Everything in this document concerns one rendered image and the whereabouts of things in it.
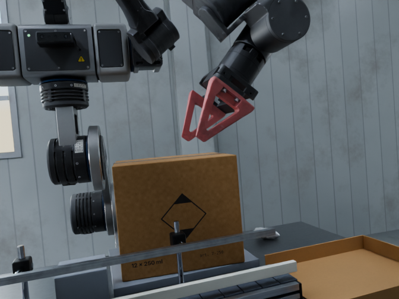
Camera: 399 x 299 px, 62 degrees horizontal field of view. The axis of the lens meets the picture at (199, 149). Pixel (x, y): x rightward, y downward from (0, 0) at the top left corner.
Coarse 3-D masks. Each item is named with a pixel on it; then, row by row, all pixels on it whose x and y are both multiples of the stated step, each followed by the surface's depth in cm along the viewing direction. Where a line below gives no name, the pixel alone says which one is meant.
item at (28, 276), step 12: (204, 240) 67; (216, 240) 67; (228, 240) 68; (240, 240) 69; (144, 252) 63; (156, 252) 64; (168, 252) 64; (180, 252) 65; (72, 264) 60; (84, 264) 60; (96, 264) 60; (108, 264) 61; (0, 276) 57; (12, 276) 56; (24, 276) 57; (36, 276) 58; (48, 276) 58
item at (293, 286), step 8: (232, 272) 71; (264, 288) 62; (272, 288) 62; (280, 288) 62; (288, 288) 63; (296, 288) 63; (232, 296) 60; (240, 296) 60; (248, 296) 60; (256, 296) 61; (264, 296) 61; (272, 296) 62; (280, 296) 63; (288, 296) 63; (296, 296) 63
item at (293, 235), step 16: (288, 224) 121; (304, 224) 119; (256, 240) 106; (272, 240) 104; (288, 240) 103; (304, 240) 102; (320, 240) 101; (256, 256) 92; (0, 288) 84; (16, 288) 84; (32, 288) 83; (48, 288) 82; (112, 288) 79
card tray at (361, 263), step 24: (336, 240) 88; (360, 240) 90; (312, 264) 83; (336, 264) 81; (360, 264) 80; (384, 264) 79; (312, 288) 70; (336, 288) 69; (360, 288) 68; (384, 288) 60
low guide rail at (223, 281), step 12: (276, 264) 64; (288, 264) 64; (216, 276) 61; (228, 276) 60; (240, 276) 61; (252, 276) 62; (264, 276) 63; (168, 288) 57; (180, 288) 58; (192, 288) 58; (204, 288) 59; (216, 288) 60
